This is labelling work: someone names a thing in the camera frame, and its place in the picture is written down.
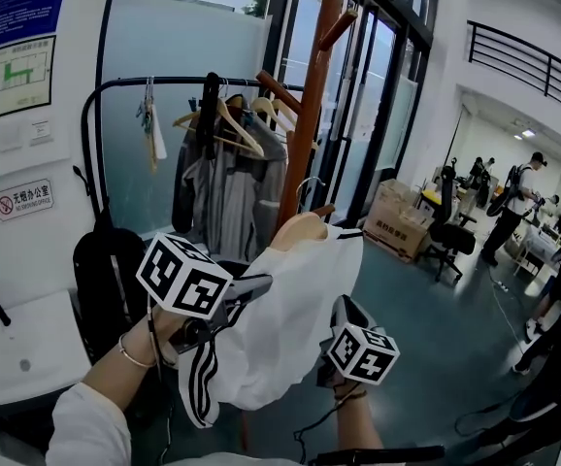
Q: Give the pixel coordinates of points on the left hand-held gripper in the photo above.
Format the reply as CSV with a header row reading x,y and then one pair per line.
x,y
183,272

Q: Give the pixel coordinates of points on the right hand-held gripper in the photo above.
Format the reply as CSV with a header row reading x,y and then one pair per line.
x,y
360,355

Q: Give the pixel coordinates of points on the white black-striped clothing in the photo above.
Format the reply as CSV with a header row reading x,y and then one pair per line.
x,y
285,318

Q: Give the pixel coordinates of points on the light wooden clothes hanger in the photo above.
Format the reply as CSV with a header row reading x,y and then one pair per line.
x,y
300,231

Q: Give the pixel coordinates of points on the brown wooden coat rack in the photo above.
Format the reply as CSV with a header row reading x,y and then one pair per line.
x,y
309,114

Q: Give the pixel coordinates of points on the person's left forearm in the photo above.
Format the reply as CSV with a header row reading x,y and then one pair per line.
x,y
101,406

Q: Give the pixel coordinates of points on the person's right forearm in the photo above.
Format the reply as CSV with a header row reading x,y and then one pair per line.
x,y
355,425

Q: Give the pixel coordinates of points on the grey hanging jacket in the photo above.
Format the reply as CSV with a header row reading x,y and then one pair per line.
x,y
232,197

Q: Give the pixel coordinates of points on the large cardboard box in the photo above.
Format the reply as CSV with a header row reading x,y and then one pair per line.
x,y
397,226

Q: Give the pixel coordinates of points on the black backpack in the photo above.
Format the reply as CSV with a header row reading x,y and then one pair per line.
x,y
106,284

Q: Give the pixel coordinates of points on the black office chair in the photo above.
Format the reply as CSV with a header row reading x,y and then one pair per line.
x,y
450,236

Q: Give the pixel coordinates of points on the white power strip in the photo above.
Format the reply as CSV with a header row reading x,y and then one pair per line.
x,y
502,287

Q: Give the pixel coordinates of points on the wooden hanger with bar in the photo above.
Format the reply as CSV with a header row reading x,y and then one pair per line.
x,y
234,124

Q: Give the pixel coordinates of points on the plain wooden hanger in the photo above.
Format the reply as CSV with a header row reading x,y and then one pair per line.
x,y
273,109

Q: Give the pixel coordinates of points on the bunch of clips with cloth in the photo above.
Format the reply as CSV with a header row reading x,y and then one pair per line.
x,y
152,129

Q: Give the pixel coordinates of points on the white covered table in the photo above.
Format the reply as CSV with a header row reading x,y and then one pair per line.
x,y
535,250

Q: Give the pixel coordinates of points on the black framed glass door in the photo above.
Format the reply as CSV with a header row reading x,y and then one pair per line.
x,y
358,90

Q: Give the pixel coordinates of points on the white cabinet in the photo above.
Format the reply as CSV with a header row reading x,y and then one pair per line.
x,y
28,347

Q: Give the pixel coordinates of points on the evacuation map sign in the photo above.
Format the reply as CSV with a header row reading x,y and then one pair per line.
x,y
13,83

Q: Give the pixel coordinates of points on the black balcony railing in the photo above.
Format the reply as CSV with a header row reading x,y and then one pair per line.
x,y
533,66

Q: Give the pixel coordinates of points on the black metal garment rail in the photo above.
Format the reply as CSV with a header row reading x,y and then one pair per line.
x,y
86,129

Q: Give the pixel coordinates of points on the no-smoking wall sign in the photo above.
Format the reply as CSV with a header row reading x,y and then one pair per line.
x,y
23,199

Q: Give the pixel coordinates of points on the small white wall label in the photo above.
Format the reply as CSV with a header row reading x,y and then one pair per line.
x,y
40,129

